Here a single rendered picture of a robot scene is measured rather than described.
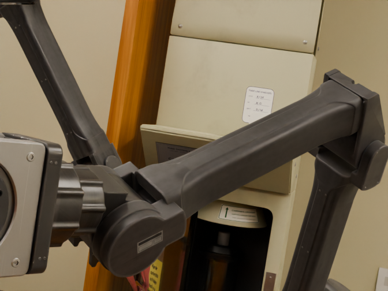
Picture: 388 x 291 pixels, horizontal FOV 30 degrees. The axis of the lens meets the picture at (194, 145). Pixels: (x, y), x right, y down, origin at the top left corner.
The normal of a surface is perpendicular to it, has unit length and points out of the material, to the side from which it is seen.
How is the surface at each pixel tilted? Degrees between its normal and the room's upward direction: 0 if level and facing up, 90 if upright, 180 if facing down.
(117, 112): 90
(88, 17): 90
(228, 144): 36
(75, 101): 69
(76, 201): 79
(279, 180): 135
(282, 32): 90
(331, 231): 113
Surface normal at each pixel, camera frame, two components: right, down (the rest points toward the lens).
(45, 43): 0.69, -0.22
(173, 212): 0.01, -0.78
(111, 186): 0.40, -0.86
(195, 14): -0.22, 0.02
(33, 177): 0.72, 0.14
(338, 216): 0.56, 0.51
